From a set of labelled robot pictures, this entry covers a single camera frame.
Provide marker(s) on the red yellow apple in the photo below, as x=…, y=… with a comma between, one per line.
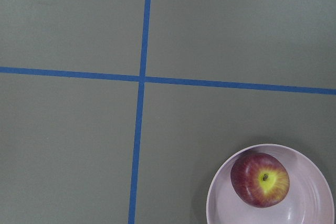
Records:
x=260, y=180

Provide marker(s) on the pink plate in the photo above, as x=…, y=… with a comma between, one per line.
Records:
x=309, y=199

